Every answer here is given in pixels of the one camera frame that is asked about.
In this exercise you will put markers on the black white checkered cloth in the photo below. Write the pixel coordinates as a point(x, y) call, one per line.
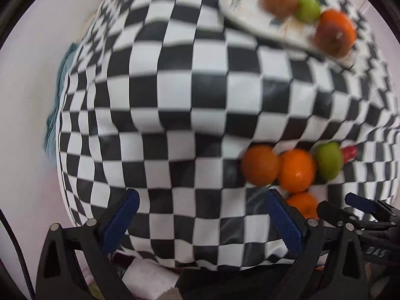
point(164, 96)

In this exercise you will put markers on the floral ceramic oval plate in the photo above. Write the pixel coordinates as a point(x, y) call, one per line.
point(249, 16)

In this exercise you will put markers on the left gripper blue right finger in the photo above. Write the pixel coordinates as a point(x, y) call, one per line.
point(287, 219)

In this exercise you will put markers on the orange mandarin with stem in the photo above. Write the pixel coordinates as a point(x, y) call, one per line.
point(298, 170)

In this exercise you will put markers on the yellow red apple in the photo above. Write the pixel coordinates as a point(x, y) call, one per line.
point(280, 8)

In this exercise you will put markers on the large orange on plate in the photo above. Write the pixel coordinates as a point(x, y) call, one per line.
point(341, 19)

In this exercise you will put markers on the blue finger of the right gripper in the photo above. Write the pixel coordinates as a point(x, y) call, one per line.
point(363, 204)

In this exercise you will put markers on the blue bed sheet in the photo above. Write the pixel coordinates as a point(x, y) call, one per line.
point(49, 142)

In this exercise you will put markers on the red cherry tomato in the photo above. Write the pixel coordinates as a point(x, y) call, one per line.
point(349, 153)

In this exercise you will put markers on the green apple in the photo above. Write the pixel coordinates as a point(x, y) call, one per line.
point(329, 160)
point(308, 12)

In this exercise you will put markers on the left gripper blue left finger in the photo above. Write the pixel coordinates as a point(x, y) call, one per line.
point(116, 221)

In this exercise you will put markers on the green apple on plate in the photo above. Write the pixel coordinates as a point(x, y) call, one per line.
point(308, 12)

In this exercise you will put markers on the dark red apple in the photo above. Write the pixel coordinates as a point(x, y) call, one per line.
point(332, 40)

